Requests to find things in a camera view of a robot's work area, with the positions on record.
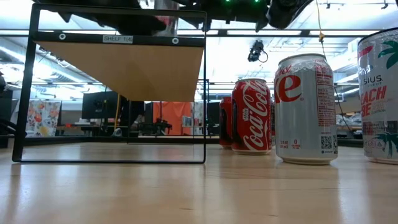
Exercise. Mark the black metal shelf wooden board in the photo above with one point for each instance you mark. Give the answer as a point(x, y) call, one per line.
point(124, 68)

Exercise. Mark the cluttered background table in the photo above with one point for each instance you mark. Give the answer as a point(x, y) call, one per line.
point(348, 121)

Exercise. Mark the black hanging camera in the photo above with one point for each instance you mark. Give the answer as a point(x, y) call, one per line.
point(255, 51)

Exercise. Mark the red Coca-Cola Star Wars can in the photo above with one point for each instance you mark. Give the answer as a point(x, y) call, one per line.
point(252, 124)

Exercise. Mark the red Coke Zero can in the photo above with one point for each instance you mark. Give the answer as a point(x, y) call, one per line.
point(272, 124)

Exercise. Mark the black overhead frame bar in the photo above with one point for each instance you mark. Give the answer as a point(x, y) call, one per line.
point(326, 32)

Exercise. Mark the dark background equipment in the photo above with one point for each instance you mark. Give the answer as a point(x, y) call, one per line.
point(4, 105)

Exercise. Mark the white shelf label sticker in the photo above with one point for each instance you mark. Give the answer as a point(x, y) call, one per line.
point(117, 39)

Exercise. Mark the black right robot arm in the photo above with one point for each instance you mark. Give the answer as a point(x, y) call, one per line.
point(280, 12)

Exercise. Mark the floral patterned cloth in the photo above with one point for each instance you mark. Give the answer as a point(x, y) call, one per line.
point(43, 119)

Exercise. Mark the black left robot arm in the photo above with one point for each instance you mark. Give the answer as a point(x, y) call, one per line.
point(93, 1)

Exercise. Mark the silver Diet Coke can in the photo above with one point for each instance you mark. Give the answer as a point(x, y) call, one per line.
point(298, 124)

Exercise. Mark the black table frame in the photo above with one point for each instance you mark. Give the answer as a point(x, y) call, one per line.
point(174, 140)

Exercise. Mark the person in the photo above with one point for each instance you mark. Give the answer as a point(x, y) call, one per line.
point(132, 109)

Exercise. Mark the black background monitor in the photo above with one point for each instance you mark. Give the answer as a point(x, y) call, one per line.
point(99, 105)

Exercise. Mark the orange partition panel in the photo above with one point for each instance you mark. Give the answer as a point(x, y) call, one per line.
point(174, 116)

